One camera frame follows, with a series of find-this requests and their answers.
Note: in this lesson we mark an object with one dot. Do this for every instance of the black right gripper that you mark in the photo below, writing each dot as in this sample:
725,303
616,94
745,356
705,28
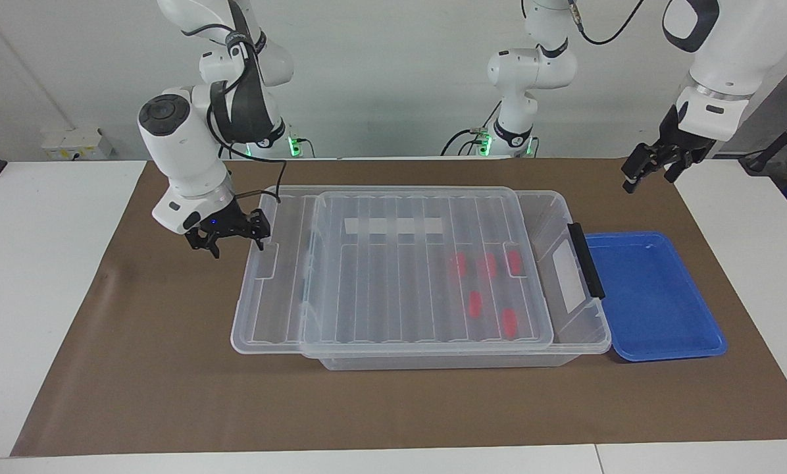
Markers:
226,220

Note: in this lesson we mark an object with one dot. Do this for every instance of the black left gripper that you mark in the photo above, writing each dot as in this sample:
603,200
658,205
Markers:
686,141

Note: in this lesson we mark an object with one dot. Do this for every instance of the clear ribbed box lid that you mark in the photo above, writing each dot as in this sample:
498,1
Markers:
393,289

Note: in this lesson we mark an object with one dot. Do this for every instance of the red block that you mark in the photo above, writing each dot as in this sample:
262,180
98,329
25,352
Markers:
476,304
514,262
510,322
487,265
458,264

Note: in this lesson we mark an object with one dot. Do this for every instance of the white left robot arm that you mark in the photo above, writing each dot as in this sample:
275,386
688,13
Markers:
532,72

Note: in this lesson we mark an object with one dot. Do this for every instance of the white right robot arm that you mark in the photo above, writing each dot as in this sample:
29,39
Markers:
183,151

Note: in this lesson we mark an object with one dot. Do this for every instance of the black box latch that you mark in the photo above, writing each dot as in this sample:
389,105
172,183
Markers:
585,260

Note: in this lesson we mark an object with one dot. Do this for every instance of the blue plastic tray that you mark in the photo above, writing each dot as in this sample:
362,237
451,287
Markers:
657,296

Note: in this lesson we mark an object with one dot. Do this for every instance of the clear plastic storage box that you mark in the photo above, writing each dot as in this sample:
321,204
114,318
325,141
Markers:
574,276

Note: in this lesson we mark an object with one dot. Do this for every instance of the black tripod stand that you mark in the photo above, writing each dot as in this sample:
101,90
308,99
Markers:
778,141

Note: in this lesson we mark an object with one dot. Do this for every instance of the brown table mat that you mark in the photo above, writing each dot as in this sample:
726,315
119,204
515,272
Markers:
170,362

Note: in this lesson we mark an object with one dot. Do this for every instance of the white wall socket box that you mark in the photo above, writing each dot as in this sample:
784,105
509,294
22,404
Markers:
77,145

